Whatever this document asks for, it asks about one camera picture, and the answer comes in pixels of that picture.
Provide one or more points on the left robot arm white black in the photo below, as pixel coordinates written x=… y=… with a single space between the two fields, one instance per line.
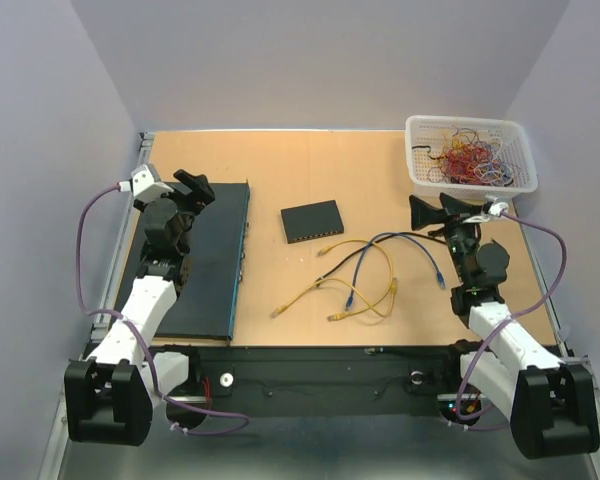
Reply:
x=111 y=394

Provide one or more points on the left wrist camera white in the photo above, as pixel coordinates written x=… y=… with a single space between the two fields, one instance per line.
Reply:
x=147 y=185

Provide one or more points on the small black network switch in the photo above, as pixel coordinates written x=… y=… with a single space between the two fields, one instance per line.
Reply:
x=312 y=221

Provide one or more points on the white plastic basket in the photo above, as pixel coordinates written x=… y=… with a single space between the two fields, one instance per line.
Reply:
x=468 y=158

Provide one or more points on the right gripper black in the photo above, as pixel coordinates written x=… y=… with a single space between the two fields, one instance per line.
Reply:
x=423 y=214

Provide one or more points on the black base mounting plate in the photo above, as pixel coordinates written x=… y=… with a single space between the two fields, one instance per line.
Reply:
x=322 y=381

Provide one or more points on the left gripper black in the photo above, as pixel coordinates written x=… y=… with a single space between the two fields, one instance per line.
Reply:
x=199 y=197

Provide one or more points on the large rack network switch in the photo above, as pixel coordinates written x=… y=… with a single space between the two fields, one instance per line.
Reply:
x=206 y=308

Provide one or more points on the aluminium frame rail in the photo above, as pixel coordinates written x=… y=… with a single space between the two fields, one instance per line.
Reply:
x=56 y=446

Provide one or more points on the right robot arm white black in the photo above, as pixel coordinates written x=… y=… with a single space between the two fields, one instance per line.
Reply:
x=548 y=402

